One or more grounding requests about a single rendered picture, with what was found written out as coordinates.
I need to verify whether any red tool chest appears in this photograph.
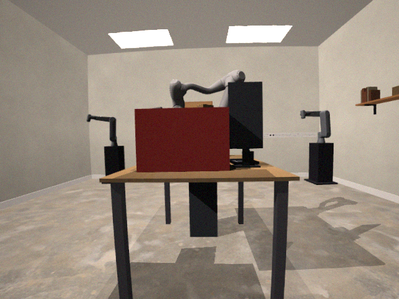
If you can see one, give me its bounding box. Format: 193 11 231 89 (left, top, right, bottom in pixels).
135 107 230 173

